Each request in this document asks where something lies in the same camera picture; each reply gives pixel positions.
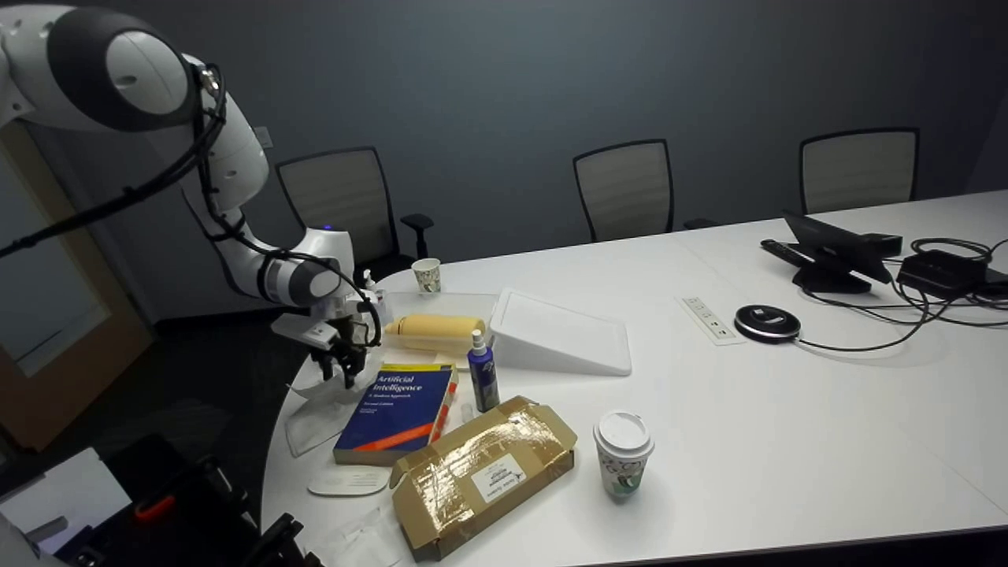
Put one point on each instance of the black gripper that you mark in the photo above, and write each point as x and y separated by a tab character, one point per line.
343	340

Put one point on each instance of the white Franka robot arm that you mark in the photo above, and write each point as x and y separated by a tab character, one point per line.
113	74

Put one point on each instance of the flat white wipe packet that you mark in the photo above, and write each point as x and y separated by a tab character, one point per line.
347	484

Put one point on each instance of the blue textbook with orange stripe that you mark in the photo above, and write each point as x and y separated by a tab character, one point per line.
399	414

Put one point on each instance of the yellow cylindrical roll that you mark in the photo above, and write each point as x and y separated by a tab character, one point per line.
437	331

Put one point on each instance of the white patterned paper cup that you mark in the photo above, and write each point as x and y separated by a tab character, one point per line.
425	274

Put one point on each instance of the blue spray bottle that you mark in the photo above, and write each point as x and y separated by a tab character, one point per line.
482	373

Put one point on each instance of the mesh back office chair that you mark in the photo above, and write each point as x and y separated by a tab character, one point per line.
342	193
854	169
626	190

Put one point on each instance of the open brown cardboard box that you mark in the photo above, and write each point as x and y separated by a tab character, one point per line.
475	475

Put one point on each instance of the clear plastic container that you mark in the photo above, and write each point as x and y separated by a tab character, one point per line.
560	336

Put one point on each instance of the black robot mounting board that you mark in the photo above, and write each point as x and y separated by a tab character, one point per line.
126	524

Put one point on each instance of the wooden framed glass door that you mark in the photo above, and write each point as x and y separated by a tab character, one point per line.
52	304

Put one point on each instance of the lidded white coffee cup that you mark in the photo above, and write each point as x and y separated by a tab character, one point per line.
622	458

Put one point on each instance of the white paper sheet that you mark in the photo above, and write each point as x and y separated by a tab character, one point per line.
65	505

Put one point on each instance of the white remote control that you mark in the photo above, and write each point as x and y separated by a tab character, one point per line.
710	318

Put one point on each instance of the round black speaker puck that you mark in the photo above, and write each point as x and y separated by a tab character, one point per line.
767	321

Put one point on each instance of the black conference tablet stand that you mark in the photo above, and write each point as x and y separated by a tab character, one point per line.
830	252

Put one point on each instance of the black box device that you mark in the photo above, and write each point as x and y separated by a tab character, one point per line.
950	273

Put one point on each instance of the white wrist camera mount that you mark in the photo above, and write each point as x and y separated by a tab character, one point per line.
302	327

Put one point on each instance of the white wall outlet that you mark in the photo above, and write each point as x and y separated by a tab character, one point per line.
261	137

